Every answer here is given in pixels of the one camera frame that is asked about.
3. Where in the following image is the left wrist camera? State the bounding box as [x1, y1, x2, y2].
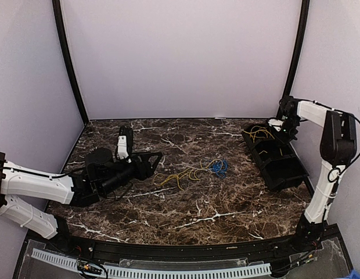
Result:
[114, 126, 134, 162]

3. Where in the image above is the blue cable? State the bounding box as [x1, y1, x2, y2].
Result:
[203, 158, 229, 180]

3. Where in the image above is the right black frame post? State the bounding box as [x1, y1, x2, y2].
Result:
[282, 0, 310, 97]

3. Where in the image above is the white slotted cable duct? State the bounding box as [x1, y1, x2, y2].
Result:
[31, 248, 271, 278]

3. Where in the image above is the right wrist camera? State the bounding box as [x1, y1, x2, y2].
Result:
[267, 117, 283, 130]

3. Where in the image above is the black front rail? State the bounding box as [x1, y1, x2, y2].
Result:
[28, 226, 340, 265]

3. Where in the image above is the black frame post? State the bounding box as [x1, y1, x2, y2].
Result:
[282, 0, 310, 97]
[52, 0, 89, 126]

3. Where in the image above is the left black frame post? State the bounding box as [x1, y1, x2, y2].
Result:
[52, 0, 89, 126]

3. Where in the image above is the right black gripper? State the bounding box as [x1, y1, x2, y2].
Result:
[273, 116, 301, 148]

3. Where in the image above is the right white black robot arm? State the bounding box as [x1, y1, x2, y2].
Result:
[274, 96, 360, 252]

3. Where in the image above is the black three-compartment bin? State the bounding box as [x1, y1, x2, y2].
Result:
[242, 123, 308, 192]

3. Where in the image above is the blue object at corner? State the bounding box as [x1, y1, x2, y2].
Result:
[348, 270, 360, 279]

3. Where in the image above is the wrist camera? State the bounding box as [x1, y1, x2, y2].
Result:
[267, 117, 283, 130]
[114, 126, 134, 162]

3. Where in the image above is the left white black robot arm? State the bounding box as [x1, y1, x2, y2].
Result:
[0, 148, 163, 253]

